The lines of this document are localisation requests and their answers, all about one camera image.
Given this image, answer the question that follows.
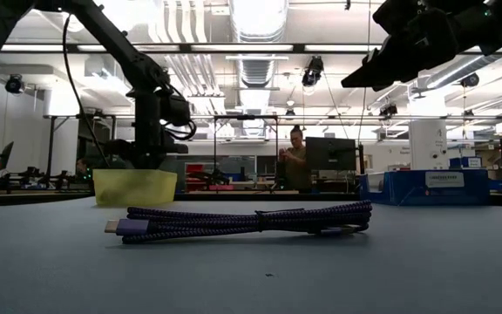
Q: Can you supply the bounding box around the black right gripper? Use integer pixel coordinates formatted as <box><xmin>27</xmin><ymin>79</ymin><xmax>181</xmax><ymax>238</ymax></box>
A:
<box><xmin>341</xmin><ymin>0</ymin><xmax>465</xmax><ymax>92</ymax></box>

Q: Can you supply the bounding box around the white pillar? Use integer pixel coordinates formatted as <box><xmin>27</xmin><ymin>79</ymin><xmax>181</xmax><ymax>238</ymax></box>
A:
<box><xmin>409</xmin><ymin>119</ymin><xmax>449</xmax><ymax>171</ymax></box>

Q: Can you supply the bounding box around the person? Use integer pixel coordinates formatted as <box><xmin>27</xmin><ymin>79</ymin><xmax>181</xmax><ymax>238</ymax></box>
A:
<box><xmin>278</xmin><ymin>125</ymin><xmax>312</xmax><ymax>195</ymax></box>

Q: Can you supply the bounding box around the yellow translucent plastic bin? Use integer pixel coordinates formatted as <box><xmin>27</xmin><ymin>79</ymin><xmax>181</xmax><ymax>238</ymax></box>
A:
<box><xmin>92</xmin><ymin>168</ymin><xmax>179</xmax><ymax>207</ymax></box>

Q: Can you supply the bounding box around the purple braided USB-C cable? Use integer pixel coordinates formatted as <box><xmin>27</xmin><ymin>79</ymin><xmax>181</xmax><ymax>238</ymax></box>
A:
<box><xmin>104</xmin><ymin>200</ymin><xmax>373</xmax><ymax>245</ymax></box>

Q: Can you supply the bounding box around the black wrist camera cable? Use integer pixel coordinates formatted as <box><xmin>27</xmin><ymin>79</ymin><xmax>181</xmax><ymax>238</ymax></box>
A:
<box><xmin>163</xmin><ymin>118</ymin><xmax>198</xmax><ymax>141</ymax></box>

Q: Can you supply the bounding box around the blue plastic bin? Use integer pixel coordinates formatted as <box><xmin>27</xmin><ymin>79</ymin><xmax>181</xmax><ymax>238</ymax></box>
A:
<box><xmin>358</xmin><ymin>168</ymin><xmax>492</xmax><ymax>207</ymax></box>

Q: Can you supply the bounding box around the thin hanging cable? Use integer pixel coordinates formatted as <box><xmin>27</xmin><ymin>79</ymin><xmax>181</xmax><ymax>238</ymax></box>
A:
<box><xmin>355</xmin><ymin>0</ymin><xmax>373</xmax><ymax>147</ymax></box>

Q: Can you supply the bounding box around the small blue labelled box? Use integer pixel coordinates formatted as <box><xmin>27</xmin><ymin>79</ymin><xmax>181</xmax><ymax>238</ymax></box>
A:
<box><xmin>449</xmin><ymin>156</ymin><xmax>484</xmax><ymax>170</ymax></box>

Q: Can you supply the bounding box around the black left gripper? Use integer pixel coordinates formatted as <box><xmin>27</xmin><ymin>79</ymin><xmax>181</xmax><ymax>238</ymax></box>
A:
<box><xmin>105</xmin><ymin>130</ymin><xmax>189</xmax><ymax>170</ymax></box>

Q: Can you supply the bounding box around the overhead light bar frame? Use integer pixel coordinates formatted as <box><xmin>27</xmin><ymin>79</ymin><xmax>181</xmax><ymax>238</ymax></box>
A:
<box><xmin>0</xmin><ymin>42</ymin><xmax>502</xmax><ymax>55</ymax></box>

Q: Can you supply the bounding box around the black hanging ceiling camera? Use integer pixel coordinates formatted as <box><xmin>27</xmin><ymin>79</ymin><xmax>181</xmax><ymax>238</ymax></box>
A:
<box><xmin>4</xmin><ymin>73</ymin><xmax>25</xmax><ymax>94</ymax></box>
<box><xmin>379</xmin><ymin>102</ymin><xmax>399</xmax><ymax>118</ymax></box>
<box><xmin>301</xmin><ymin>55</ymin><xmax>325</xmax><ymax>88</ymax></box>
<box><xmin>459</xmin><ymin>72</ymin><xmax>481</xmax><ymax>89</ymax></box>

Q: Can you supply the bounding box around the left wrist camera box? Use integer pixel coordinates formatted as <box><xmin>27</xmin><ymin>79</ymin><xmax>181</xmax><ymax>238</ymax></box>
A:
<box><xmin>159</xmin><ymin>93</ymin><xmax>191</xmax><ymax>127</ymax></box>

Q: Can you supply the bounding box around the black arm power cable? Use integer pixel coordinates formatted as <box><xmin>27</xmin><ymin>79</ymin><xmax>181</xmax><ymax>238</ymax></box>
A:
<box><xmin>61</xmin><ymin>12</ymin><xmax>111</xmax><ymax>169</ymax></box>

